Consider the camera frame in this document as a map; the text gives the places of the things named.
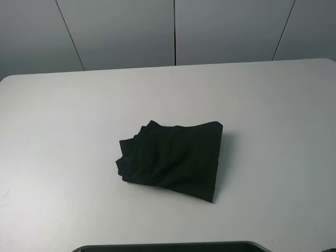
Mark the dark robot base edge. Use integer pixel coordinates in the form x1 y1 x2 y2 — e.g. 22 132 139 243
74 241 269 252

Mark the black printed t-shirt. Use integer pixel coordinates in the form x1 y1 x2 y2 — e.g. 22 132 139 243
115 120 223 203

